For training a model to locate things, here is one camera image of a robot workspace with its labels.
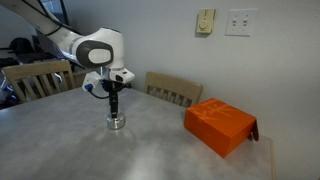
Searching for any light wooden slatted chair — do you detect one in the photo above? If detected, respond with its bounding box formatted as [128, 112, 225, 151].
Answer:
[143, 71, 204, 108]
[1, 59, 76, 104]

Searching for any orange cardboard box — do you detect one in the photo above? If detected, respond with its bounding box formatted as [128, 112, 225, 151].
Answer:
[183, 97, 260, 159]

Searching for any black cable with blue plug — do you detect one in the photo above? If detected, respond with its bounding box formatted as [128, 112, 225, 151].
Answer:
[82, 71, 111, 100]

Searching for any beige wall thermostat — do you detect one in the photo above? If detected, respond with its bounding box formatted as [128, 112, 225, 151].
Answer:
[195, 8, 216, 35]

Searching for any silver glass candle jar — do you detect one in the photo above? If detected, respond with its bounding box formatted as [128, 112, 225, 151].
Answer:
[106, 115, 127, 131]

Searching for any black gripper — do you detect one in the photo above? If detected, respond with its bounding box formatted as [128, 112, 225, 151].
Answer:
[101, 79, 132, 119]

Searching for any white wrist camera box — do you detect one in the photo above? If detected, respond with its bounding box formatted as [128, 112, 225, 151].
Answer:
[107, 67, 136, 84]

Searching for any blue white bag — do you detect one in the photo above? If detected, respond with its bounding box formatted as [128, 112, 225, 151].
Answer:
[0, 78, 19, 109]

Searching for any wooden chair at left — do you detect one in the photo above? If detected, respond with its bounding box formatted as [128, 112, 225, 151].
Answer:
[64, 66, 91, 89]

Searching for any black round bag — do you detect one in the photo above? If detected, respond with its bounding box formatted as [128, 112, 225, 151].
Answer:
[8, 37, 37, 55]

